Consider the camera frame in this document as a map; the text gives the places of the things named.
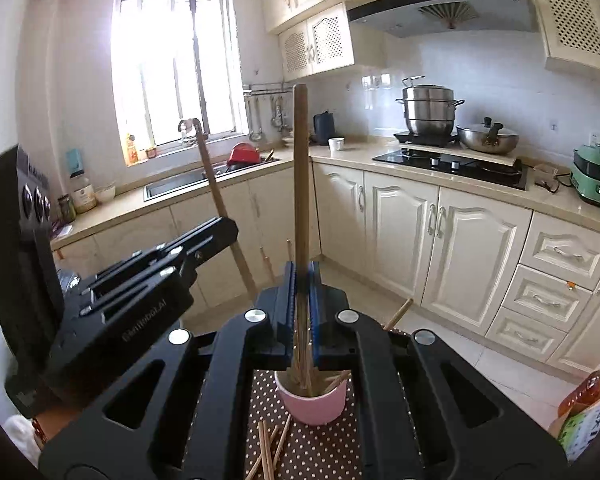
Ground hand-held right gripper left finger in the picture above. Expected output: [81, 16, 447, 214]
[39, 260, 298, 480]

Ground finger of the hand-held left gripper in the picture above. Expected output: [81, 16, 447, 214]
[79, 217, 240, 314]
[96, 216, 232, 287]

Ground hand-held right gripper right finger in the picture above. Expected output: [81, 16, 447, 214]
[309, 259, 570, 480]

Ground pink cup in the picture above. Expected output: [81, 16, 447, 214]
[274, 369, 353, 426]

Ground group of wooden chopsticks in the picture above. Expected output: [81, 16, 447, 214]
[245, 417, 292, 480]

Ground person's left forearm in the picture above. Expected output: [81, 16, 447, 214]
[2, 402, 83, 468]

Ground steel kitchen sink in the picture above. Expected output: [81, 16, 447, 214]
[143, 157, 281, 202]

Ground red pot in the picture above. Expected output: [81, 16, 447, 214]
[227, 142, 262, 171]

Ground large glass jar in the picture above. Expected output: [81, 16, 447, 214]
[71, 170, 98, 213]

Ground hanging steel ladle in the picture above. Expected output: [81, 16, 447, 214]
[247, 95, 263, 141]

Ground steel kitchen faucet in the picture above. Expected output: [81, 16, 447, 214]
[177, 117, 211, 181]

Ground brown polka dot tablecloth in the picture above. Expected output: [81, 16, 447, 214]
[242, 327, 416, 480]

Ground dark electric kettle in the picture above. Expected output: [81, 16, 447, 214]
[312, 110, 337, 146]

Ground kitchen window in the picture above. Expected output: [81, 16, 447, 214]
[111, 0, 246, 148]

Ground cream lower kitchen cabinets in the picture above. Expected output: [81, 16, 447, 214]
[52, 160, 600, 376]

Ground black gas stove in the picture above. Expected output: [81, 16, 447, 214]
[372, 147, 529, 191]

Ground small lattice door cabinet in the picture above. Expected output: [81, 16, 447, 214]
[278, 2, 356, 82]

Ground steel steamer pot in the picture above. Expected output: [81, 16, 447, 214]
[395, 76, 465, 136]

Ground steel wok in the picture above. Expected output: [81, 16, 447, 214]
[455, 116, 522, 155]

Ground grey range hood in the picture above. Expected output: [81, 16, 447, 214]
[346, 0, 538, 38]

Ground orange oil bottle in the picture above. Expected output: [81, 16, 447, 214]
[560, 366, 600, 418]

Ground printed cardboard box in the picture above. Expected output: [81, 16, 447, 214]
[550, 395, 600, 463]

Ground green countertop appliance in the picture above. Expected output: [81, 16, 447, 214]
[570, 144, 600, 207]

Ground large lattice door cabinet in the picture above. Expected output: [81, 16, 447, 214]
[521, 0, 600, 86]

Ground steel wall utensil rack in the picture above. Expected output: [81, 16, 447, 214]
[243, 82, 296, 96]

